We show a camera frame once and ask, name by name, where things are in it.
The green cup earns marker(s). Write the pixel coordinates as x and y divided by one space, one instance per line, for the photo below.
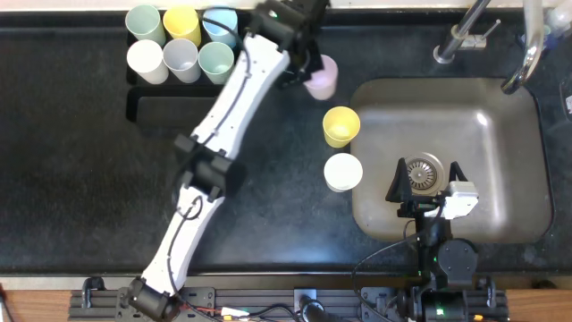
143 22
216 60

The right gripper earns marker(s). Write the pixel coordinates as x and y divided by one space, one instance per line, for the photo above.
415 209

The blue cup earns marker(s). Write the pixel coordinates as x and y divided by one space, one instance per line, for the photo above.
223 20

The grey cup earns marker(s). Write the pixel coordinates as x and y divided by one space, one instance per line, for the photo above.
181 58

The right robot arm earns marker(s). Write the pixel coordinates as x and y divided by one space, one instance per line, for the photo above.
456 259

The pink cup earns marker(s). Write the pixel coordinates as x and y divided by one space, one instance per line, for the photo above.
326 82

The blue soap bottle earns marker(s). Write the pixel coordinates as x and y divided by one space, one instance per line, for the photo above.
558 20

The steel sink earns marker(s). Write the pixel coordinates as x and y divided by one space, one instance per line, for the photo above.
491 134

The steel tap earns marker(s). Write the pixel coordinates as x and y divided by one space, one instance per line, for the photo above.
534 44

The mounting rail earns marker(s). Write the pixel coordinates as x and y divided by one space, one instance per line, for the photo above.
268 302

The white cup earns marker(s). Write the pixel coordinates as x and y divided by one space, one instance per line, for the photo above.
145 58
342 172

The black tray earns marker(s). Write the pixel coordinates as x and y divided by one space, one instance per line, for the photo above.
170 109

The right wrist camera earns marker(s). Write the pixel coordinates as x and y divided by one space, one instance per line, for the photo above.
460 199

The yellow cup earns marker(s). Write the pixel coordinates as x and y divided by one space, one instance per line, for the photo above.
181 22
341 127

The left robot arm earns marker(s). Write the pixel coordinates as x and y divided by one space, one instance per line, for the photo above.
241 94

